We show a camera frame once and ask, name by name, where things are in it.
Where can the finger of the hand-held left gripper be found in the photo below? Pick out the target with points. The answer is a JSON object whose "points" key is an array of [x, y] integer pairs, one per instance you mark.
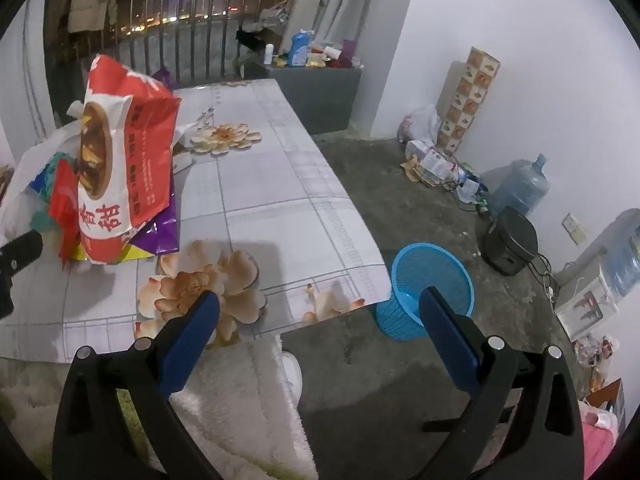
{"points": [[20, 250]]}

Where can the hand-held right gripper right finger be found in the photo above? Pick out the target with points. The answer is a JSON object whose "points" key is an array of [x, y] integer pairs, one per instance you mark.
{"points": [[450, 345]]}

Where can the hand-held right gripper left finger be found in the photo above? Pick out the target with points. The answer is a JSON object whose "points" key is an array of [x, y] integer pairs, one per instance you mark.
{"points": [[192, 340]]}

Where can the red snack wrapper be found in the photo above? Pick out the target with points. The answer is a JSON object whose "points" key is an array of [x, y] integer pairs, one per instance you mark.
{"points": [[62, 210]]}

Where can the blue plastic wastebasket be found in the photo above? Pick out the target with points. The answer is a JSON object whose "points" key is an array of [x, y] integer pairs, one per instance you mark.
{"points": [[415, 270]]}

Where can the purple snack bag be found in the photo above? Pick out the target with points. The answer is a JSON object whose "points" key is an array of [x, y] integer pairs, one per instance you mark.
{"points": [[160, 235]]}

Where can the red white snack bag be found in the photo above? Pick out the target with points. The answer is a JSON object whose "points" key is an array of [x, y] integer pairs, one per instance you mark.
{"points": [[125, 160]]}

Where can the white shoe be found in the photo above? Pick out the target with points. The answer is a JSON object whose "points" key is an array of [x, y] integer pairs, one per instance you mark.
{"points": [[292, 372]]}

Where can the black rice cooker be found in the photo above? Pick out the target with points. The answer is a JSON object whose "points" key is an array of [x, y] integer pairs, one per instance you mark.
{"points": [[510, 240]]}

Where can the white water dispenser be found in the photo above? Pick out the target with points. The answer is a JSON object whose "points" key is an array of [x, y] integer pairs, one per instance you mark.
{"points": [[585, 305]]}

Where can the brown wooden board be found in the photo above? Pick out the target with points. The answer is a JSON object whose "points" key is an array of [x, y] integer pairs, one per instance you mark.
{"points": [[607, 392]]}

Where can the blue water jug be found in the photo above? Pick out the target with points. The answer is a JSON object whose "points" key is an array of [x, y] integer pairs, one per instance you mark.
{"points": [[625, 255], [517, 185]]}

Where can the pink cloth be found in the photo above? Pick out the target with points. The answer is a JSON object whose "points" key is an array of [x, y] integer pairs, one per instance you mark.
{"points": [[597, 445]]}

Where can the pile of paper packaging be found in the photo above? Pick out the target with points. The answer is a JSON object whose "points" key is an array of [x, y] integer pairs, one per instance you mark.
{"points": [[430, 160]]}

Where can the white red plastic bag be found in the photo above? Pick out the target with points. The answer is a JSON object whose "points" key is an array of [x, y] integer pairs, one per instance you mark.
{"points": [[422, 122]]}

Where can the tall tile-print carton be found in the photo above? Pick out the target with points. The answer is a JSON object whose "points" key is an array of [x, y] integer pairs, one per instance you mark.
{"points": [[467, 105]]}

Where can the grey cabinet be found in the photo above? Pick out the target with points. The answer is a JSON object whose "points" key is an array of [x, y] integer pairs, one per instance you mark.
{"points": [[320, 95]]}

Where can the small white bottle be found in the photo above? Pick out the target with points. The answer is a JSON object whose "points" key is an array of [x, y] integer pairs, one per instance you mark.
{"points": [[269, 55]]}

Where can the black cloth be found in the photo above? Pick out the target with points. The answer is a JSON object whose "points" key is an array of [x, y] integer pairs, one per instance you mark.
{"points": [[247, 39]]}

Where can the blue detergent bottle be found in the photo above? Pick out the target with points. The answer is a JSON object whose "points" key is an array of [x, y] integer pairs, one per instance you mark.
{"points": [[298, 50]]}

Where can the purple cup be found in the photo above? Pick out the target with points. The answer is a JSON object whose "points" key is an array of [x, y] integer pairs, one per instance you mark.
{"points": [[347, 51]]}

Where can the grey curtain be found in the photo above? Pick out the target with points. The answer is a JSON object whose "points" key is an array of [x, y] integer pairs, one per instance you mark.
{"points": [[345, 0]]}

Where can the wall socket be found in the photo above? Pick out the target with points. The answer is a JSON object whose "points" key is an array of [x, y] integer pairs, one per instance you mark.
{"points": [[574, 227]]}

